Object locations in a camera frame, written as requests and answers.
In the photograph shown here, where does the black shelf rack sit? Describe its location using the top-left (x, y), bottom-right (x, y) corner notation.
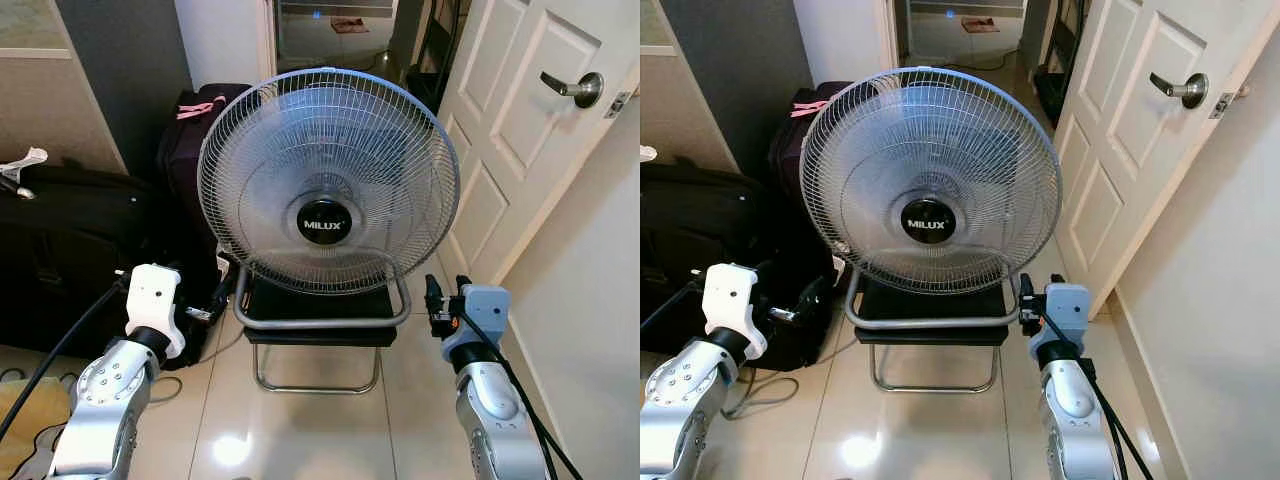
top-left (407, 0), bottom-right (461, 111)
top-left (1033, 0), bottom-right (1086, 126)

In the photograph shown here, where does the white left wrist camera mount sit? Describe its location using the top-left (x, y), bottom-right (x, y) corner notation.
top-left (702, 263), bottom-right (769, 359)
top-left (126, 263), bottom-right (187, 359)

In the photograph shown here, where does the white panel door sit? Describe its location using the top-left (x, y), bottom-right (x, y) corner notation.
top-left (1052, 0), bottom-right (1280, 316)
top-left (437, 0), bottom-right (641, 288)

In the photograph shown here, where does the large black suitcase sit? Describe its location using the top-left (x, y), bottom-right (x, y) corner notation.
top-left (0, 163), bottom-right (166, 353)
top-left (640, 160), bottom-right (776, 351)

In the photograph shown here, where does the grey floor cable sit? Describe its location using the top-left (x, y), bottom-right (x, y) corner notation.
top-left (148, 325), bottom-right (246, 406)
top-left (720, 365), bottom-right (801, 416)

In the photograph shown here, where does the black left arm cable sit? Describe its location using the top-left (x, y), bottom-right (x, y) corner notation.
top-left (0, 280), bottom-right (129, 441)
top-left (640, 280), bottom-right (706, 331)

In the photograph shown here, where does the white Milux table fan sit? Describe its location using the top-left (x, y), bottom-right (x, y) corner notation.
top-left (799, 66), bottom-right (1063, 297)
top-left (197, 66), bottom-right (461, 298)

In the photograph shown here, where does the grey cabinet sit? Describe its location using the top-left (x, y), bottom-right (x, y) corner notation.
top-left (905, 0), bottom-right (1026, 66)
top-left (277, 0), bottom-right (398, 71)

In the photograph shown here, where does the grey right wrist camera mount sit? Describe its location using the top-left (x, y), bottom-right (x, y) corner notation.
top-left (458, 284), bottom-right (511, 363)
top-left (1043, 283), bottom-right (1091, 346)

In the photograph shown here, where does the dark purple suitcase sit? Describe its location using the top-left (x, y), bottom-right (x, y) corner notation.
top-left (157, 83), bottom-right (256, 371)
top-left (768, 80), bottom-right (851, 371)

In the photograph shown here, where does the black chair chrome frame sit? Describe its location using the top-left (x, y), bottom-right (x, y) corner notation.
top-left (845, 262), bottom-right (1023, 394)
top-left (232, 262), bottom-right (413, 396)

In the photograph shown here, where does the metal lever door handle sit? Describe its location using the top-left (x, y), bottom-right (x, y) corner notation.
top-left (1149, 72), bottom-right (1209, 109)
top-left (540, 70), bottom-right (605, 109)

